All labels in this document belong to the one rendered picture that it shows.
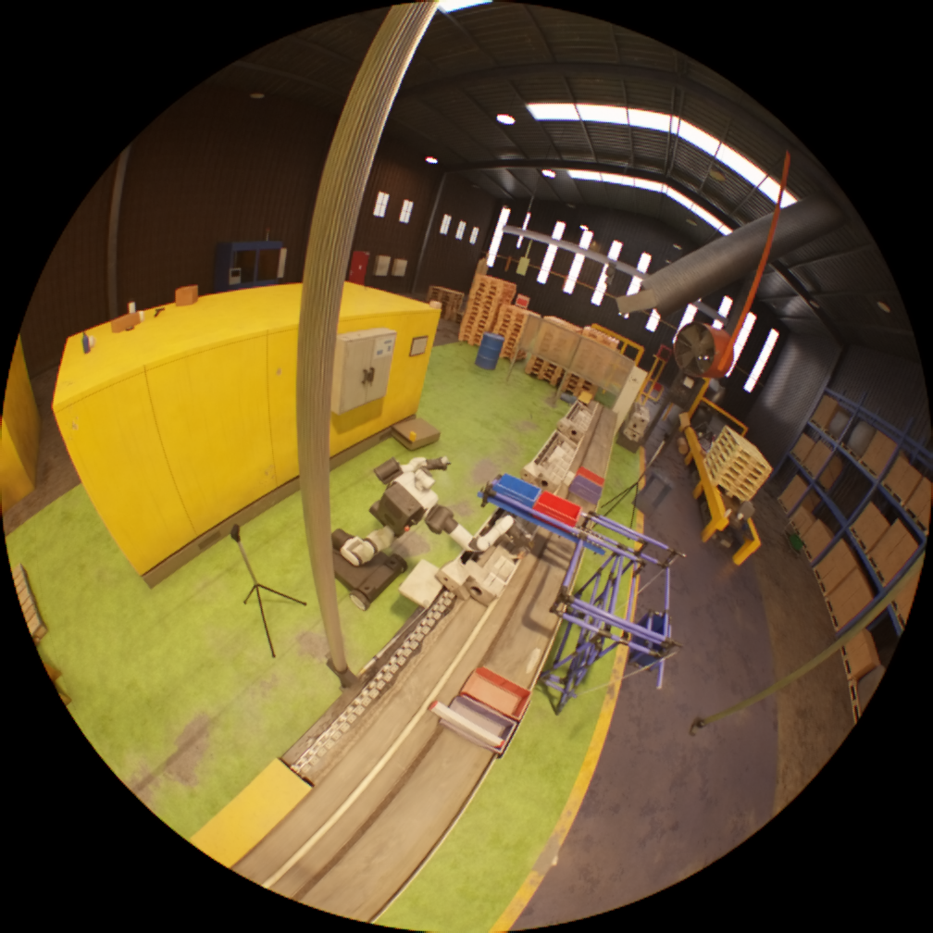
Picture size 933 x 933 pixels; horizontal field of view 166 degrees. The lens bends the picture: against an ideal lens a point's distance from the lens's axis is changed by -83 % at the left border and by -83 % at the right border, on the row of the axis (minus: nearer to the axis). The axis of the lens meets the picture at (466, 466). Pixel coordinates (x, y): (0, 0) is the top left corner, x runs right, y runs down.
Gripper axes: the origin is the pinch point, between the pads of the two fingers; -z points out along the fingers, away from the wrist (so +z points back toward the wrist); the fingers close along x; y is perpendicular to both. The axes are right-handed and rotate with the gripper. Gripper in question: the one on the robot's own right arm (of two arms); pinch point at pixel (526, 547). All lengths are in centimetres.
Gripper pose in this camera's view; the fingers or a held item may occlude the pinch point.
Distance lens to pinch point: 216.0
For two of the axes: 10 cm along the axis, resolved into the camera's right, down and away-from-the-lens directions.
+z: -6.5, -7.6, -0.1
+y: -4.7, 4.2, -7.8
